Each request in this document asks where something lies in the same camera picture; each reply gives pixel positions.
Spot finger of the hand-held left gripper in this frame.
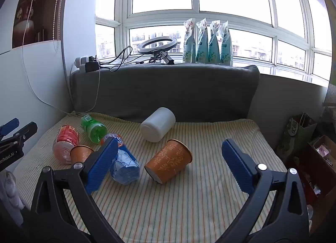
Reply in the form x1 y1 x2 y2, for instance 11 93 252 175
0 121 38 147
0 118 20 136

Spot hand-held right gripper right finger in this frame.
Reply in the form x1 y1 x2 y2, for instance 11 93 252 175
215 138 311 243

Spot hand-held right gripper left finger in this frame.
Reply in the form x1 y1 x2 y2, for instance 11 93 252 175
22 137 124 243

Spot large orange patterned cup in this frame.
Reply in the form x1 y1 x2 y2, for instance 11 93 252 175
144 139 193 184

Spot small orange patterned cup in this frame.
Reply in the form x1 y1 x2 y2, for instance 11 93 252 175
70 145 95 165

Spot blue label plastic bottle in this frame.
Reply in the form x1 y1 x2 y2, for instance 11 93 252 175
100 133 141 185

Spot green plastic bottle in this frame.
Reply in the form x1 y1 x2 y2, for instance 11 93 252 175
80 114 108 144

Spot red label plastic bottle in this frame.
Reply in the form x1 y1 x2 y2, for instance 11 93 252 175
52 124 80 165

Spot green paper bag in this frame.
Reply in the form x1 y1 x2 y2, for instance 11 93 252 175
274 113 318 163

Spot white plastic jar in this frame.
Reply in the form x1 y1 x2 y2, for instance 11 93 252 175
140 107 176 143

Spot striped beige blanket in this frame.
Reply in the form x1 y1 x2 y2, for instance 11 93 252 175
12 112 289 243

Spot brown cardboard box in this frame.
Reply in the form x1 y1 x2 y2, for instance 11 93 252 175
286 134 336 236

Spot white power strip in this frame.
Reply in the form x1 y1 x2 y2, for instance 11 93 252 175
74 55 100 73

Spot black power adapter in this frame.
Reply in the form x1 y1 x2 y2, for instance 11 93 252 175
84 59 100 73

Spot grey sofa backrest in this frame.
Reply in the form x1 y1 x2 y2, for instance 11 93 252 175
70 63 260 123

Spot teal and white bag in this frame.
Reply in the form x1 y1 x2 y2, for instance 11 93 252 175
196 18 209 64
183 18 197 64
208 20 221 65
219 21 234 67

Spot white cable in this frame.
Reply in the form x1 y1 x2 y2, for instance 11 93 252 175
21 0 101 118

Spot black cables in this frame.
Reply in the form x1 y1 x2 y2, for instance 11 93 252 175
97 45 168 73

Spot black ring light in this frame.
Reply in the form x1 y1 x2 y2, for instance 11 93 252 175
137 36 180 65

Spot bead blind cord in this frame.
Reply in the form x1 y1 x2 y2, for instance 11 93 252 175
51 0 71 52

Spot wooden wall shelf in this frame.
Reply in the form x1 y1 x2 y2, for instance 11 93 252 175
12 0 73 49

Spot white window frame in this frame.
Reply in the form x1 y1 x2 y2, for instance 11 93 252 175
94 0 336 86

